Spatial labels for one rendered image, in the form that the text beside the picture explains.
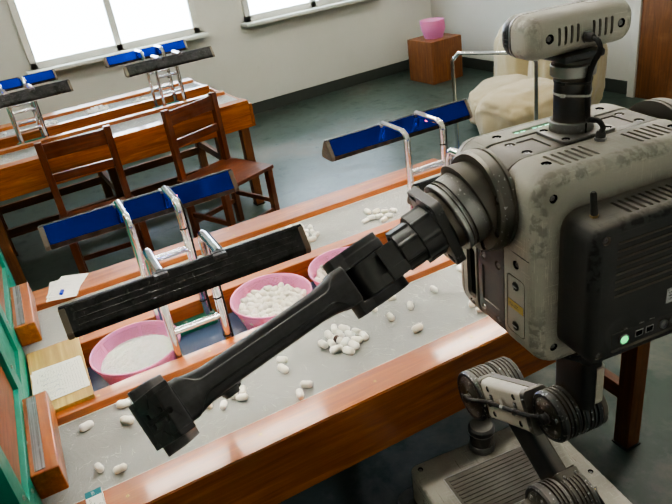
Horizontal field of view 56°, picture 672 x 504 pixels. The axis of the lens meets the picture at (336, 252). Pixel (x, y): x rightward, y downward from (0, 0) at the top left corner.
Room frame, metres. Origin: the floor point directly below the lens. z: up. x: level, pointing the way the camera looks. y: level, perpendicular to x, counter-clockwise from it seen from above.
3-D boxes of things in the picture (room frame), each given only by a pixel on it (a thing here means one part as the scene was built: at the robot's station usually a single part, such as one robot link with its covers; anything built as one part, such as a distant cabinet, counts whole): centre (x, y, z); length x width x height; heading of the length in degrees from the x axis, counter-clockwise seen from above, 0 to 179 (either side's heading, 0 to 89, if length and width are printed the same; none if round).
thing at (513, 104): (4.28, -1.47, 0.41); 0.74 x 0.56 x 0.39; 118
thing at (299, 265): (1.97, 0.14, 0.71); 1.81 x 0.06 x 0.11; 113
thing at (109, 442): (1.51, -0.06, 0.73); 1.81 x 0.30 x 0.02; 113
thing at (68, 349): (1.49, 0.83, 0.77); 0.33 x 0.15 x 0.01; 23
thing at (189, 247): (1.83, 0.55, 0.90); 0.20 x 0.19 x 0.45; 113
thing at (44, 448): (1.16, 0.74, 0.83); 0.30 x 0.06 x 0.07; 23
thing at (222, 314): (1.47, 0.39, 0.90); 0.20 x 0.19 x 0.45; 113
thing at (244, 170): (3.85, 0.62, 0.45); 0.44 x 0.44 x 0.91; 47
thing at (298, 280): (1.76, 0.23, 0.72); 0.27 x 0.27 x 0.10
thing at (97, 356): (1.58, 0.63, 0.72); 0.27 x 0.27 x 0.10
